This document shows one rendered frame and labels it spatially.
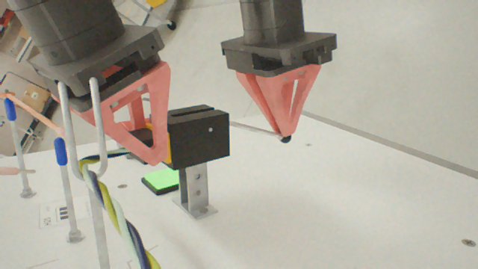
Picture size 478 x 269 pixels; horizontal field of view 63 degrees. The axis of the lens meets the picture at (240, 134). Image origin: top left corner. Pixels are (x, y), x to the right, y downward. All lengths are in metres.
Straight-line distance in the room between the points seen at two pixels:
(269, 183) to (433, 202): 0.16
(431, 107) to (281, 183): 1.28
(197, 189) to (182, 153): 0.05
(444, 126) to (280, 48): 1.29
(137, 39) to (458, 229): 0.29
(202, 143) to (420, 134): 1.34
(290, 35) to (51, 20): 0.19
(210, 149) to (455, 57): 1.47
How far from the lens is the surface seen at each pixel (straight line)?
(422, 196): 0.42
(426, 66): 1.77
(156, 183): 0.40
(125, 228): 0.16
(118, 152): 0.32
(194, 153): 0.33
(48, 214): 0.40
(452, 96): 1.64
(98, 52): 0.26
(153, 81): 0.27
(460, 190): 0.45
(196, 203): 0.36
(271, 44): 0.35
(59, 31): 0.27
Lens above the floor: 1.30
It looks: 34 degrees down
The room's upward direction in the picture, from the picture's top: 59 degrees counter-clockwise
